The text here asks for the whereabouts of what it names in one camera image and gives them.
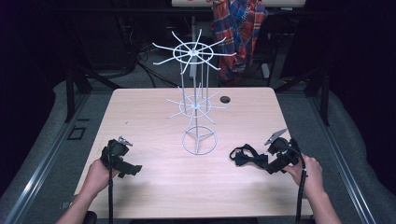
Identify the person's right hand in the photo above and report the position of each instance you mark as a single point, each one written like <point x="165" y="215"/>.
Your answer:
<point x="306" y="175"/>

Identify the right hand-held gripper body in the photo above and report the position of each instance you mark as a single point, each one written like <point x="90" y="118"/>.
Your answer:
<point x="284" y="150"/>

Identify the plaid cloth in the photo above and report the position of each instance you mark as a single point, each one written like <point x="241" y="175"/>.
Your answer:
<point x="239" y="34"/>

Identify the grey metal floor rail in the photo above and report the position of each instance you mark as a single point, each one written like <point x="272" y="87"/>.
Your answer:
<point x="342" y="161"/>
<point x="40" y="168"/>

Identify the person's left hand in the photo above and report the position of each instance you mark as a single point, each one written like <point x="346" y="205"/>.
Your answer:
<point x="99" y="178"/>

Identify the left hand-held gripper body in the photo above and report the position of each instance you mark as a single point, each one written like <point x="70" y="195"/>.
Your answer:
<point x="115" y="150"/>

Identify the black metal stand frame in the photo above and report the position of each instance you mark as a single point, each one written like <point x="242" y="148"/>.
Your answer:
<point x="317" y="90"/>
<point x="74" y="90"/>

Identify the black bow tie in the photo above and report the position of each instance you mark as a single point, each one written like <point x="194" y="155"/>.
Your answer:
<point x="249" y="158"/>

